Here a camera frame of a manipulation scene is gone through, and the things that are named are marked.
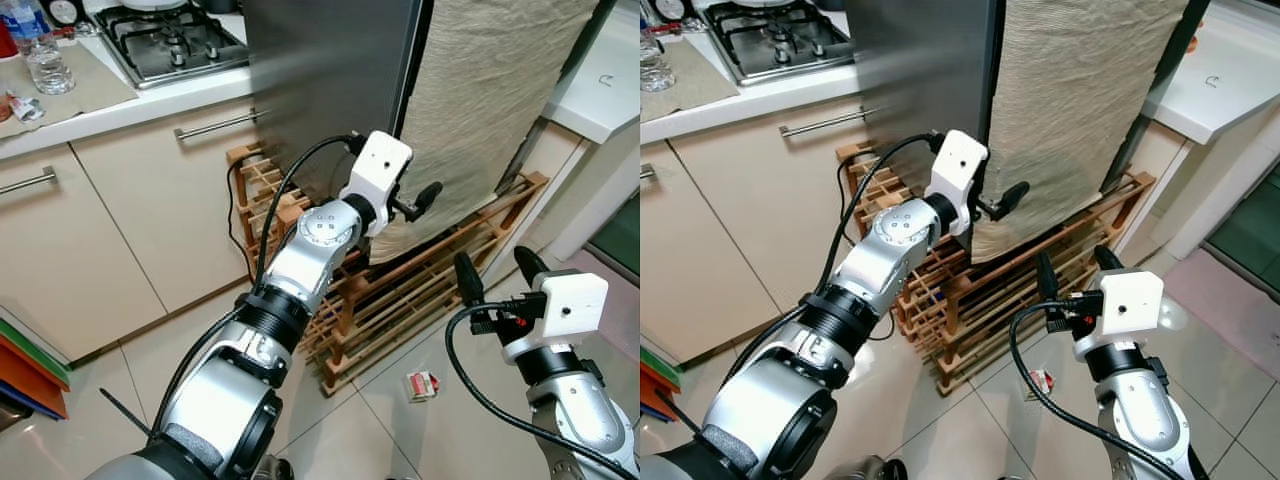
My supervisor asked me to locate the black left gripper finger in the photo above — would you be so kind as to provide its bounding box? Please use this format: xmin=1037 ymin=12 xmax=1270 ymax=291
xmin=992 ymin=181 xmax=1031 ymax=222
xmin=408 ymin=181 xmax=445 ymax=224

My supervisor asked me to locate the beige cloth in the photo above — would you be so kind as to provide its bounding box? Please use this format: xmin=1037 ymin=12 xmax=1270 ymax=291
xmin=368 ymin=0 xmax=601 ymax=266
xmin=970 ymin=0 xmax=1191 ymax=266

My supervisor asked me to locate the clear water bottle blue label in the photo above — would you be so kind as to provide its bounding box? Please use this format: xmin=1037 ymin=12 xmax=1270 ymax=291
xmin=8 ymin=0 xmax=77 ymax=97
xmin=640 ymin=25 xmax=674 ymax=94

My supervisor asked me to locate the grey steel fridge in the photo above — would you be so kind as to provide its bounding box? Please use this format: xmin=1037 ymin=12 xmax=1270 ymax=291
xmin=845 ymin=0 xmax=1211 ymax=201
xmin=243 ymin=0 xmax=619 ymax=206

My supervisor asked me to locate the wooden slatted rack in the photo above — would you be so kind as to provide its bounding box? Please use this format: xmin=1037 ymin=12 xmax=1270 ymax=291
xmin=225 ymin=143 xmax=553 ymax=398
xmin=835 ymin=140 xmax=1158 ymax=396

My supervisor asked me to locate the pink floor mat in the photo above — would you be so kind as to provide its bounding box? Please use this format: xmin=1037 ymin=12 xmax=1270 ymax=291
xmin=565 ymin=248 xmax=641 ymax=361
xmin=1163 ymin=248 xmax=1280 ymax=353

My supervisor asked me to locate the green flat board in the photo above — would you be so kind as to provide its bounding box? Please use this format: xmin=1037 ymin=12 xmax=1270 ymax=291
xmin=0 ymin=318 xmax=73 ymax=391
xmin=640 ymin=346 xmax=683 ymax=389

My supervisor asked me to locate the orange flat board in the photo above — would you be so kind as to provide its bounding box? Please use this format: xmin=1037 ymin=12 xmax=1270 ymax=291
xmin=0 ymin=330 xmax=71 ymax=419
xmin=640 ymin=360 xmax=679 ymax=403

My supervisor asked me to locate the beige place mat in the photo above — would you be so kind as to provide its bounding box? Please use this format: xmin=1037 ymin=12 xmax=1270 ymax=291
xmin=640 ymin=38 xmax=743 ymax=123
xmin=0 ymin=40 xmax=139 ymax=139

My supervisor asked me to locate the steel gas stove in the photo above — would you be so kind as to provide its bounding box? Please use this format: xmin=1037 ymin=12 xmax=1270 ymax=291
xmin=700 ymin=0 xmax=861 ymax=87
xmin=93 ymin=0 xmax=251 ymax=91

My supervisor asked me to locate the red white small packet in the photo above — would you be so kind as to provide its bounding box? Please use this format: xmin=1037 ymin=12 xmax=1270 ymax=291
xmin=5 ymin=90 xmax=46 ymax=123

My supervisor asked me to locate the blue flat board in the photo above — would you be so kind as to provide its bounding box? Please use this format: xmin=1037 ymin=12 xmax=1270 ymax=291
xmin=0 ymin=385 xmax=46 ymax=423

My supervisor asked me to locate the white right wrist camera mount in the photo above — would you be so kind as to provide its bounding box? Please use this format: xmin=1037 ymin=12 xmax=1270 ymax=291
xmin=1072 ymin=270 xmax=1166 ymax=361
xmin=500 ymin=270 xmax=611 ymax=363

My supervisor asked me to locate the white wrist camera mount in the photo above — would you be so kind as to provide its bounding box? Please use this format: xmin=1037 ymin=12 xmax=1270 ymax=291
xmin=500 ymin=270 xmax=611 ymax=363
xmin=338 ymin=130 xmax=415 ymax=239
xmin=922 ymin=130 xmax=991 ymax=239
xmin=1072 ymin=270 xmax=1166 ymax=361

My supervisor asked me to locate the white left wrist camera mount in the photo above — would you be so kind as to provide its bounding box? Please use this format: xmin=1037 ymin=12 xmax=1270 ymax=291
xmin=338 ymin=130 xmax=415 ymax=239
xmin=922 ymin=130 xmax=991 ymax=239

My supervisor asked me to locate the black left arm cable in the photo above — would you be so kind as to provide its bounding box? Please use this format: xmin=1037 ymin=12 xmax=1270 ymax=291
xmin=150 ymin=133 xmax=363 ymax=441
xmin=715 ymin=133 xmax=946 ymax=401

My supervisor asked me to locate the black power cable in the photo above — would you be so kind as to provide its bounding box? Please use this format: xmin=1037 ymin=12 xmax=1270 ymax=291
xmin=224 ymin=155 xmax=263 ymax=286
xmin=835 ymin=152 xmax=863 ymax=263

